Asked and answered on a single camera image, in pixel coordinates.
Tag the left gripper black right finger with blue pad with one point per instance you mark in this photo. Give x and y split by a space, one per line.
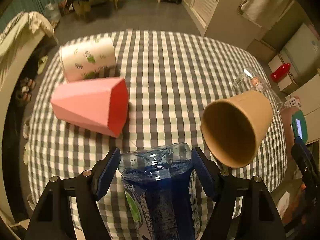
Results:
259 217

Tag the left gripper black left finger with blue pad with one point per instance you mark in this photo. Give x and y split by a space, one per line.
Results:
52 217

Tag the blue clear plastic cup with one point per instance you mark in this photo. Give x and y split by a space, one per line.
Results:
159 185

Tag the brown paper cup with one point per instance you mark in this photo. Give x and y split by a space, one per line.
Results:
234 128

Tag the pink faceted cup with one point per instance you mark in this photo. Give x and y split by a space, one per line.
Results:
99 105

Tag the clear glass cup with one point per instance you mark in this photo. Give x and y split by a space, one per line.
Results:
249 79

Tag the white floral paper cup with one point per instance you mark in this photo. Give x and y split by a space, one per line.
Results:
80 60

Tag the white slipper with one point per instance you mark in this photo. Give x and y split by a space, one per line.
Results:
26 128

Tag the green phone device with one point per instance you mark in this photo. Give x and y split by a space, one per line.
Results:
299 126

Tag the sneaker with red trim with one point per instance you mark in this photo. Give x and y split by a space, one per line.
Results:
23 95

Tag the red bottle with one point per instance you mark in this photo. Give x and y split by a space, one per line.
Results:
280 72

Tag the green slipper far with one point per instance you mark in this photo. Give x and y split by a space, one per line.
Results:
42 64

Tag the checkered tablecloth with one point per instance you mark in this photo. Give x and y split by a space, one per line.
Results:
171 78

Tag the white small fridge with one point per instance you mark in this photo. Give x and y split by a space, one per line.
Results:
302 52

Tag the bed with beige bedding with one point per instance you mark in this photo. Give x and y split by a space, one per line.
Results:
26 36

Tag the clear water jug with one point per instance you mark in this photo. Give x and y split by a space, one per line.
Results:
53 14

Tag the hanging white towel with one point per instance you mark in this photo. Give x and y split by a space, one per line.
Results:
264 13

